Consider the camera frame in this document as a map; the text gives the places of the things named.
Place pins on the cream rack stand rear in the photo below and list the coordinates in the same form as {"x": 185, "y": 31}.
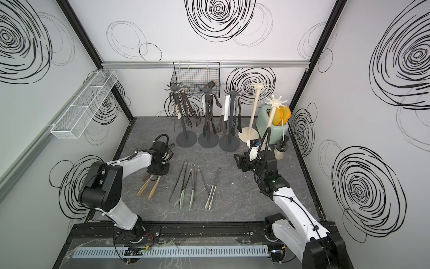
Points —
{"x": 249, "y": 133}

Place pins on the grey cable duct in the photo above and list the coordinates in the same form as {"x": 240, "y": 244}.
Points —
{"x": 172, "y": 252}

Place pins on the dark cylinder in basket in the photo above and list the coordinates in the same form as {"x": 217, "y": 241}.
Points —
{"x": 211, "y": 84}

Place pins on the slim steel tweezers tongs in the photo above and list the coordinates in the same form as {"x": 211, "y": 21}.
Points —
{"x": 202, "y": 178}

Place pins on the slim black tongs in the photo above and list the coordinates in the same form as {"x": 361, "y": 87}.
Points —
{"x": 239, "y": 121}

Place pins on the black silicone tongs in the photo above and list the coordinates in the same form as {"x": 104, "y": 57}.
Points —
{"x": 189, "y": 111}

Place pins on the black ring tongs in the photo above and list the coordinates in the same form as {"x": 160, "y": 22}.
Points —
{"x": 209, "y": 124}

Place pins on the white handled steel tongs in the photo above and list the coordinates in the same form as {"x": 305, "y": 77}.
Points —
{"x": 177, "y": 109}

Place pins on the cream rack stand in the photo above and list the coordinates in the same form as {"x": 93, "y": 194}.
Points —
{"x": 274, "y": 104}
{"x": 249, "y": 133}

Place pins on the white wire shelf basket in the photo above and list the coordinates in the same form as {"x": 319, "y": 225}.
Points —
{"x": 85, "y": 105}

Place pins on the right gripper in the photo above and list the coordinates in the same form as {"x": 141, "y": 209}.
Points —
{"x": 244, "y": 161}

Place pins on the black wire basket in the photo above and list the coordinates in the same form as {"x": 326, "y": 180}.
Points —
{"x": 192, "y": 76}

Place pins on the small glass jar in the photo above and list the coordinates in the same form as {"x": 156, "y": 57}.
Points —
{"x": 280, "y": 148}

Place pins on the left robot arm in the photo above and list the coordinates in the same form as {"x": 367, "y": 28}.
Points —
{"x": 102, "y": 187}

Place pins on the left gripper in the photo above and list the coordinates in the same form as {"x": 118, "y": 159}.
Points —
{"x": 166, "y": 171}

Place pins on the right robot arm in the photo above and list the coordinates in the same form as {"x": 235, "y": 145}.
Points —
{"x": 310, "y": 241}

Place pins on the dark grey rack stand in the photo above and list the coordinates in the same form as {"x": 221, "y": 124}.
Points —
{"x": 230, "y": 142}
{"x": 184, "y": 139}
{"x": 214, "y": 138}

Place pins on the cream tipped tongs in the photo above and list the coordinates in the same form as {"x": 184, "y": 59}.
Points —
{"x": 209, "y": 202}

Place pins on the cream rack stand front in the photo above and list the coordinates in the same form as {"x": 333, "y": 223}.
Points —
{"x": 274, "y": 104}

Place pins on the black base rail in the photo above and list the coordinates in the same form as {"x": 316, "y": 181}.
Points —
{"x": 157, "y": 231}

